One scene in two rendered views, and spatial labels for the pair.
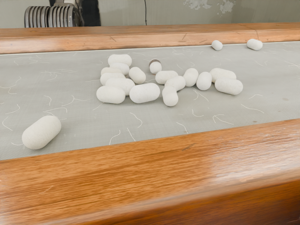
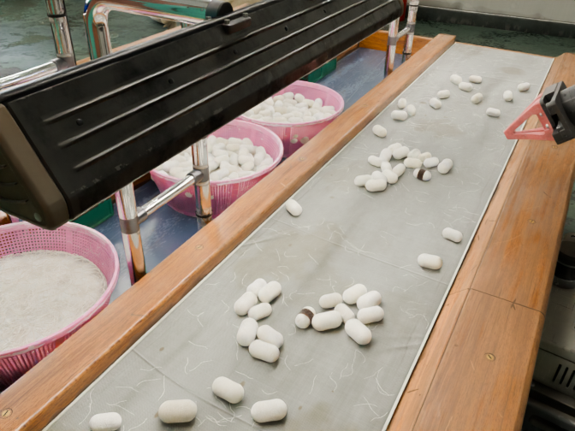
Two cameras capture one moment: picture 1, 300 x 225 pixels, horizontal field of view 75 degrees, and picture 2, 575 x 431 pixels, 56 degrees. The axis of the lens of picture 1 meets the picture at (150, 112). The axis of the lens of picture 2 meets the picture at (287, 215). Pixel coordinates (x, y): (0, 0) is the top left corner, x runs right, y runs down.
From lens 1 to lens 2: 1.12 m
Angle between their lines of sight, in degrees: 98
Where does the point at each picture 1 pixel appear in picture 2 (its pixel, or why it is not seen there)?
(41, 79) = (447, 144)
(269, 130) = (319, 152)
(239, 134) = (325, 146)
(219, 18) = not seen: outside the picture
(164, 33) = (504, 206)
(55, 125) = (378, 131)
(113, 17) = not seen: outside the picture
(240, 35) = (468, 271)
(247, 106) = (343, 181)
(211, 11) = not seen: outside the picture
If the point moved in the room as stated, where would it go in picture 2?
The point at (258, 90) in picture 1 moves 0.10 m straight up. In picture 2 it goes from (351, 197) to (357, 144)
